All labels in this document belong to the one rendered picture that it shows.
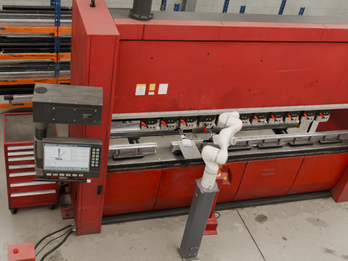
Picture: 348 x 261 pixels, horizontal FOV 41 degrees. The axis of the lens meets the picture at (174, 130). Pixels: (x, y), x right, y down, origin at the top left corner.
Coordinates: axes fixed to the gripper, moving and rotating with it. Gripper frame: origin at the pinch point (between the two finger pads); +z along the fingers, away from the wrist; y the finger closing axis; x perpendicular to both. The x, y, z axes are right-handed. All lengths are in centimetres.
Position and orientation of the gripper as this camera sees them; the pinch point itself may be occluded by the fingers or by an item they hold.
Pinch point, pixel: (210, 139)
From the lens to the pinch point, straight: 483.1
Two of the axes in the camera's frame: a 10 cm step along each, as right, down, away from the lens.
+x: -6.8, 3.5, -6.5
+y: -2.3, -9.3, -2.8
